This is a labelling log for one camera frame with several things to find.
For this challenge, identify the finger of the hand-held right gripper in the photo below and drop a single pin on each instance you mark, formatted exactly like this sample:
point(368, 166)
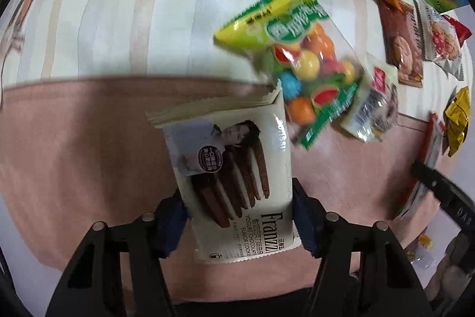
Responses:
point(441, 187)

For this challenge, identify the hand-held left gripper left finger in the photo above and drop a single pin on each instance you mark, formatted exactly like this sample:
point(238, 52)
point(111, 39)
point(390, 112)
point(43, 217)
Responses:
point(171, 228)

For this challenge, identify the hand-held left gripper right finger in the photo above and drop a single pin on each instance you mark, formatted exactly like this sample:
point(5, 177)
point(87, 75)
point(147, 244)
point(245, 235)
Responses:
point(304, 220)

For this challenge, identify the red and white packet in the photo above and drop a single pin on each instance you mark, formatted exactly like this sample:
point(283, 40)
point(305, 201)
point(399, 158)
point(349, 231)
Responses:
point(432, 146)

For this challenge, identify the cream chocolate cookie packet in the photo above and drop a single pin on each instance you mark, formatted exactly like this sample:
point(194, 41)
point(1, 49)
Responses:
point(237, 168)

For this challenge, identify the red snack packet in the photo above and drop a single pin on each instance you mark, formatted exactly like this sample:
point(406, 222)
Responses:
point(460, 29)

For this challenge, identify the person's right hand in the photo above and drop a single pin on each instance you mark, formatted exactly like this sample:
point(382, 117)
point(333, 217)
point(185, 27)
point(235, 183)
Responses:
point(454, 270)

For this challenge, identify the small yellow wrapped candy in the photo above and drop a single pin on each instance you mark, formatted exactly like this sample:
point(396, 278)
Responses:
point(411, 256)
point(425, 242)

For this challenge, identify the gold foil snack packet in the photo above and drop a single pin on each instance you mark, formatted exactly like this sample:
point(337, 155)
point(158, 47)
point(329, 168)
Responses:
point(458, 116)

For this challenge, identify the small white red-label packet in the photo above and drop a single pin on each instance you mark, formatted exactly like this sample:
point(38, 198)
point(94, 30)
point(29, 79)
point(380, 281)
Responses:
point(371, 105)

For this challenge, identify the white noodle snack packet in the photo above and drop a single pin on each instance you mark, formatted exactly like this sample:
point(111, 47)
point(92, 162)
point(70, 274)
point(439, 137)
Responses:
point(441, 38)

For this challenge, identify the brown cookie packet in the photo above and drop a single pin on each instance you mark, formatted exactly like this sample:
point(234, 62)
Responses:
point(400, 42)

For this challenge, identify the green bag of colourful candy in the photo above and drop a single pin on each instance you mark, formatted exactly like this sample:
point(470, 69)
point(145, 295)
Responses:
point(308, 57)

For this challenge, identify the striped printed bed sheet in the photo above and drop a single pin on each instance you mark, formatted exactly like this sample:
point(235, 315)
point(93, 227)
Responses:
point(130, 34)

